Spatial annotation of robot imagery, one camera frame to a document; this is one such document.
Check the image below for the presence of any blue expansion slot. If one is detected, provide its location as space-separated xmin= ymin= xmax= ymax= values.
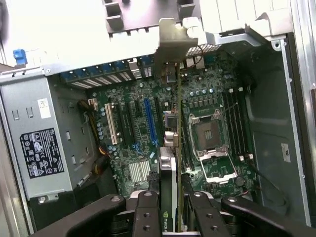
xmin=143 ymin=97 xmax=159 ymax=148

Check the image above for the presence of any white expansion slot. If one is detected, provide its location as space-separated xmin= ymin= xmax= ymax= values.
xmin=104 ymin=103 xmax=118 ymax=146

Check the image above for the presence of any metal socket cover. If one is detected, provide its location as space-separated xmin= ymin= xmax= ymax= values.
xmin=198 ymin=149 xmax=239 ymax=184

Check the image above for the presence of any silver chipset heatsink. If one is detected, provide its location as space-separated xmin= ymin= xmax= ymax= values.
xmin=128 ymin=161 xmax=152 ymax=184

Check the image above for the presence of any CPU socket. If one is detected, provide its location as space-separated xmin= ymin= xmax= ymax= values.
xmin=188 ymin=108 xmax=229 ymax=153

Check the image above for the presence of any socket locking lever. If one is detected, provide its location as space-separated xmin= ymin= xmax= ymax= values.
xmin=219 ymin=103 xmax=240 ymax=117

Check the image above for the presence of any open black PC case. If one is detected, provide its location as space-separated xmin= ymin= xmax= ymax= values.
xmin=0 ymin=9 xmax=316 ymax=237

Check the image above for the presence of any green motherboard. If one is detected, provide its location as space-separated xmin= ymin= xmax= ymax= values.
xmin=85 ymin=53 xmax=260 ymax=198

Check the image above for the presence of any grey power supply unit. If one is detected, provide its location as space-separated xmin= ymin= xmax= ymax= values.
xmin=0 ymin=71 xmax=100 ymax=198

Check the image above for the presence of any grey parts rack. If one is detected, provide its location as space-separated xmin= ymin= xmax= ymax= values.
xmin=102 ymin=0 xmax=202 ymax=38

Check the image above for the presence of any blue case latch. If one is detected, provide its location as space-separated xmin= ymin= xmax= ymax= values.
xmin=12 ymin=48 xmax=27 ymax=66

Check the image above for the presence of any yellow black power wire bundle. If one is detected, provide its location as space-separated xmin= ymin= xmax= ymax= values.
xmin=78 ymin=98 xmax=112 ymax=176

